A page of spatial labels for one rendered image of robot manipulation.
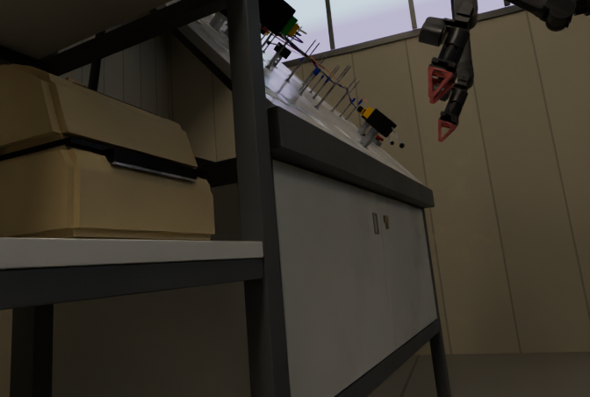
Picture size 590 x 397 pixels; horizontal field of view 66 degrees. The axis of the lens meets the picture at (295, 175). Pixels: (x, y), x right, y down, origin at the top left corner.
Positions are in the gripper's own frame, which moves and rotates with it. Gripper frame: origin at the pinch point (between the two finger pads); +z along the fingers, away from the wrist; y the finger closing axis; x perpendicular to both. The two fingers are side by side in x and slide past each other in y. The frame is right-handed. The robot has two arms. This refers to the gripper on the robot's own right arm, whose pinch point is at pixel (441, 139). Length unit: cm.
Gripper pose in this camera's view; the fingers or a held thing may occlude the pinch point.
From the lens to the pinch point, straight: 179.7
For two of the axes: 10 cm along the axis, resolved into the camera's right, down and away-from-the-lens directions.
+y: -3.4, -1.6, -9.3
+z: -3.9, 9.2, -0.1
